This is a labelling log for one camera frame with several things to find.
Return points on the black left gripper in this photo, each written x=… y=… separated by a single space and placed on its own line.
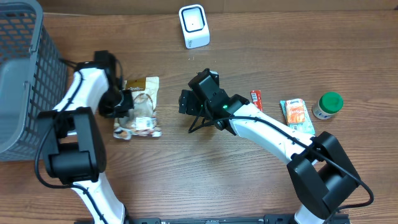
x=125 y=101

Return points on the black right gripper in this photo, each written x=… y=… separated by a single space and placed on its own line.
x=186 y=102

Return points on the white brown snack bag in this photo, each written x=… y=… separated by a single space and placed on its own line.
x=142 y=119

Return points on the red snack packet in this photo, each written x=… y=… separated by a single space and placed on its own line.
x=256 y=99

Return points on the orange Kleenex tissue pack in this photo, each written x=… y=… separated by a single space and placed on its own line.
x=295 y=112

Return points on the teal orange soup packet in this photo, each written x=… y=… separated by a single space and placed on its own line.
x=306 y=127

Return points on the green white cup container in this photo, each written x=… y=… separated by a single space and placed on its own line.
x=328 y=105

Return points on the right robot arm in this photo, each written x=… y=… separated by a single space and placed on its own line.
x=321 y=172

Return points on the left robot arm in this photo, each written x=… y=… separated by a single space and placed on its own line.
x=71 y=144

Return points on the white barcode scanner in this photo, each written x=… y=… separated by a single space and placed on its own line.
x=194 y=26

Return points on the grey plastic mesh basket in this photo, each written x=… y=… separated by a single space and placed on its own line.
x=32 y=77

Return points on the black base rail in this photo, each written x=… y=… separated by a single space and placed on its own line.
x=266 y=219

